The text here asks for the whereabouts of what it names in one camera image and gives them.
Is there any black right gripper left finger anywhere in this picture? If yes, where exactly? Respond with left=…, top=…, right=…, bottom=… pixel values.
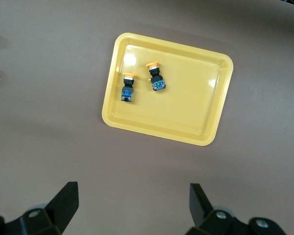
left=0, top=181, right=79, bottom=235

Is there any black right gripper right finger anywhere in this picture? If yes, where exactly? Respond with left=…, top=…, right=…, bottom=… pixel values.
left=186, top=183, right=289, bottom=235

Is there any yellow push button green mark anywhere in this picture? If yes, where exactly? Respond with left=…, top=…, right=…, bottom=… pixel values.
left=146, top=62, right=168, bottom=93

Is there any yellow push button red mark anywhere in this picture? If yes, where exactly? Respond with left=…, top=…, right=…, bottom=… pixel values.
left=121, top=72, right=137, bottom=103

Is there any yellow plastic tray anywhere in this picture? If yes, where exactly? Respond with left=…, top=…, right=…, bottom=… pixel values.
left=101, top=32, right=235, bottom=147

